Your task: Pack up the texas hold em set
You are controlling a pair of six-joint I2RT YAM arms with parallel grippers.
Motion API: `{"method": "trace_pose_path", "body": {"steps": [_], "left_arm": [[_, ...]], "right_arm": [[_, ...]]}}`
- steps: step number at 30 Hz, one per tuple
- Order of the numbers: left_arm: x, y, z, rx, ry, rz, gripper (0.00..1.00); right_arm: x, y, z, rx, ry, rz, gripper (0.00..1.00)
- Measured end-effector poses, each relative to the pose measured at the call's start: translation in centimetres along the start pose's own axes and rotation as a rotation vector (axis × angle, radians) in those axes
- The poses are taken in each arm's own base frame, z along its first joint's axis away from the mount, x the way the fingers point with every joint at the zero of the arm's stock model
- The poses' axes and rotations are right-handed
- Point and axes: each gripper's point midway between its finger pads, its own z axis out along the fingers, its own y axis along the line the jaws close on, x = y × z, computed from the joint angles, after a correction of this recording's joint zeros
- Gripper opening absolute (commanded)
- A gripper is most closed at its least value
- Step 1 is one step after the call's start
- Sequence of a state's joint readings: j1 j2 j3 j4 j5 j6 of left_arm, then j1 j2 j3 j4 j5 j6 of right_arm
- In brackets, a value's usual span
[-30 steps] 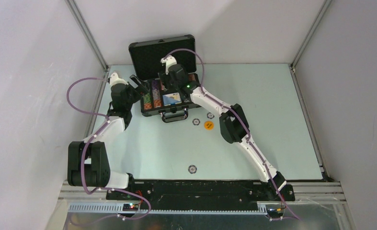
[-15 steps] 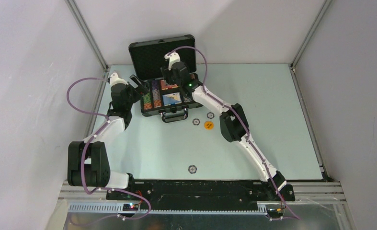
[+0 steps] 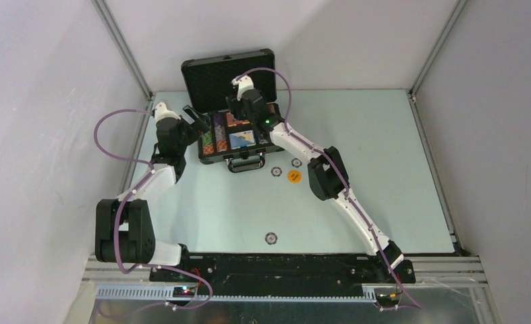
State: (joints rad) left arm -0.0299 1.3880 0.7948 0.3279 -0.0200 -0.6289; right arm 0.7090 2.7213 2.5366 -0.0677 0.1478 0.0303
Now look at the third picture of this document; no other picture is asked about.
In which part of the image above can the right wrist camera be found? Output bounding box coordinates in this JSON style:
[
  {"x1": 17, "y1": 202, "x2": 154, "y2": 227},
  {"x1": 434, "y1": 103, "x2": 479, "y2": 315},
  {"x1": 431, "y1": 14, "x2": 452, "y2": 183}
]
[{"x1": 231, "y1": 75, "x2": 254, "y2": 101}]

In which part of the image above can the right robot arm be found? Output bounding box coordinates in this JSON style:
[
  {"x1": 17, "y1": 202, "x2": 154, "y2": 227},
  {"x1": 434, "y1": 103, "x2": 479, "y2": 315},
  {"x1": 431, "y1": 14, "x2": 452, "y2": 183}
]
[{"x1": 226, "y1": 89, "x2": 404, "y2": 282}]

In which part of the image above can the poker chip front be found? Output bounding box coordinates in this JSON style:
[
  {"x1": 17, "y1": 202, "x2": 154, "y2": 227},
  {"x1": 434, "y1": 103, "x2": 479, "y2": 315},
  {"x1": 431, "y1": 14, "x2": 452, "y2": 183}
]
[{"x1": 264, "y1": 232, "x2": 278, "y2": 245}]

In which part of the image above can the poker chip middle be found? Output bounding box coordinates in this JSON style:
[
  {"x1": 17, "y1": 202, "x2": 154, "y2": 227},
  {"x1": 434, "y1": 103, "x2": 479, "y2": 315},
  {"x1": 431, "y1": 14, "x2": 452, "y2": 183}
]
[{"x1": 291, "y1": 158, "x2": 302, "y2": 168}]

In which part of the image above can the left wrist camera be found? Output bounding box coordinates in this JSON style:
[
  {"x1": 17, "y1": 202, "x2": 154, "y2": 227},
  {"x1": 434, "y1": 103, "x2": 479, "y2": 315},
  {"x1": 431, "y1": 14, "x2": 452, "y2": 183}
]
[{"x1": 152, "y1": 101, "x2": 181, "y2": 122}]

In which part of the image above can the blue playing card box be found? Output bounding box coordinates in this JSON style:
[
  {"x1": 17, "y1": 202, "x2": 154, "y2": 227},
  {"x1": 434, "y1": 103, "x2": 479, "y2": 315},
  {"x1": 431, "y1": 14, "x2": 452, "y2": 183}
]
[{"x1": 229, "y1": 130, "x2": 256, "y2": 150}]

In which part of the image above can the orange round button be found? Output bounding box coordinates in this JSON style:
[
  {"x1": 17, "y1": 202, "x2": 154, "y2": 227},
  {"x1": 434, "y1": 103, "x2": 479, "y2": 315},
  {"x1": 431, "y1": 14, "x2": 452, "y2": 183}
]
[{"x1": 287, "y1": 170, "x2": 302, "y2": 184}]

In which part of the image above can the red playing card box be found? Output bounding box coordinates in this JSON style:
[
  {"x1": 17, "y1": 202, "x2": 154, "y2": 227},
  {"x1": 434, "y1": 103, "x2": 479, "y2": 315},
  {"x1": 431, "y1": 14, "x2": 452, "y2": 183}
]
[{"x1": 225, "y1": 112, "x2": 250, "y2": 128}]

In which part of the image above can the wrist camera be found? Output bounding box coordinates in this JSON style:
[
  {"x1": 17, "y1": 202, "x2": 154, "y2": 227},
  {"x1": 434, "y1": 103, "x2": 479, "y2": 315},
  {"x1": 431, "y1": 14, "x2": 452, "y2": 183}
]
[
  {"x1": 152, "y1": 101, "x2": 181, "y2": 122},
  {"x1": 231, "y1": 75, "x2": 254, "y2": 101}
]

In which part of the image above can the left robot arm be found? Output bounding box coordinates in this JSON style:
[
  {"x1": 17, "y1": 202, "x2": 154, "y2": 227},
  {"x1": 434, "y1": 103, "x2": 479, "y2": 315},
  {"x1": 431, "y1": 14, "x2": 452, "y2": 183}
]
[{"x1": 94, "y1": 101, "x2": 210, "y2": 281}]

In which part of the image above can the black poker set case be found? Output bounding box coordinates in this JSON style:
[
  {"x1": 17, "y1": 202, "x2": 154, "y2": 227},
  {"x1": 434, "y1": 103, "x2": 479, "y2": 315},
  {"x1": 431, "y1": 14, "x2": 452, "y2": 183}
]
[{"x1": 181, "y1": 49, "x2": 281, "y2": 173}]

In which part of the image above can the poker chip near disc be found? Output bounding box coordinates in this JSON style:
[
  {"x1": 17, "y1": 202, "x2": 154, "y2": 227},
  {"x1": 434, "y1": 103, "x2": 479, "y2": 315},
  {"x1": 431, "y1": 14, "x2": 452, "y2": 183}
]
[{"x1": 271, "y1": 167, "x2": 283, "y2": 177}]

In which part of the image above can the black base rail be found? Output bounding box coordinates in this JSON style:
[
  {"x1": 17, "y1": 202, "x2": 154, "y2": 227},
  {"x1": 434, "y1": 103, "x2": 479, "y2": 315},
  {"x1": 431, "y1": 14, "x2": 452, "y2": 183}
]
[{"x1": 150, "y1": 252, "x2": 417, "y2": 297}]

